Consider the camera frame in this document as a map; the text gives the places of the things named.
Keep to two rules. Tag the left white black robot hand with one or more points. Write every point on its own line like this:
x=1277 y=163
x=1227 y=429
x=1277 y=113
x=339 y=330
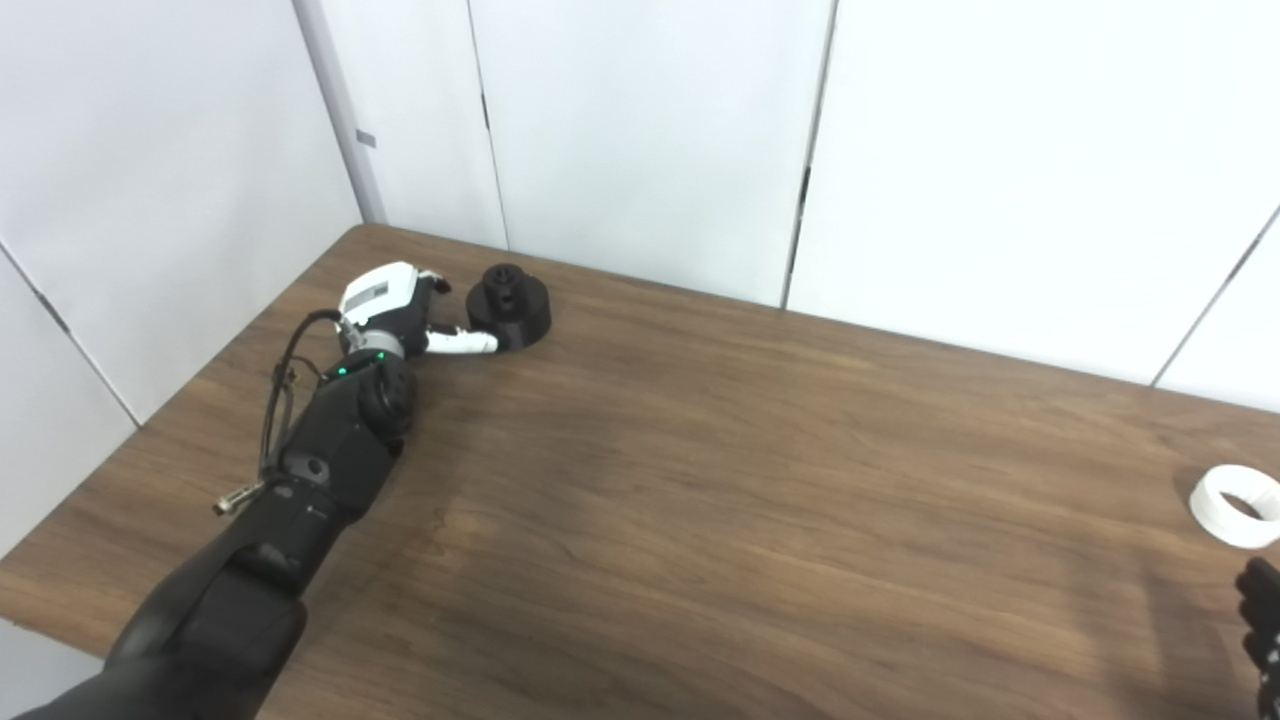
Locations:
x=385 y=290

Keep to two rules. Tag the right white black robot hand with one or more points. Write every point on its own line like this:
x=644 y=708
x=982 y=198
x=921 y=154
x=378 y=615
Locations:
x=1265 y=620

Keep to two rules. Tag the round black stepped part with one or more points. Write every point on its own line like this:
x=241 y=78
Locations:
x=515 y=315

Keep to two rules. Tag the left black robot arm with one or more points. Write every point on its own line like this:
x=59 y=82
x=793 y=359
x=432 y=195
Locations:
x=290 y=510

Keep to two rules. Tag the gray wall corner post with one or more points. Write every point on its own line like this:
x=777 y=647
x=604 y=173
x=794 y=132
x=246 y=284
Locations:
x=340 y=110

